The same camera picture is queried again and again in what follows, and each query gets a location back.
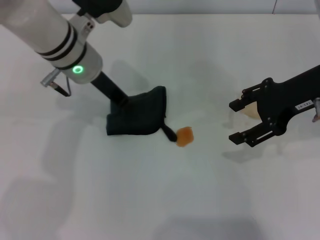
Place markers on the brown liquid stain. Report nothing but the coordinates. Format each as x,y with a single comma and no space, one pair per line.
185,137

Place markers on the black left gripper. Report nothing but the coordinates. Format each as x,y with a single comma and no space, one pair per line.
108,87

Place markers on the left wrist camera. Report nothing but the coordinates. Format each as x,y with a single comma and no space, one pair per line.
117,12

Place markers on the dark blue rag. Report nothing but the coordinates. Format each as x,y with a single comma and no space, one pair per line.
140,115

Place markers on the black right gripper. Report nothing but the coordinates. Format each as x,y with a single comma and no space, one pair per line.
282,100

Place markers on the white paper cup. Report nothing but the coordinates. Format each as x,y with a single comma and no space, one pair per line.
251,110

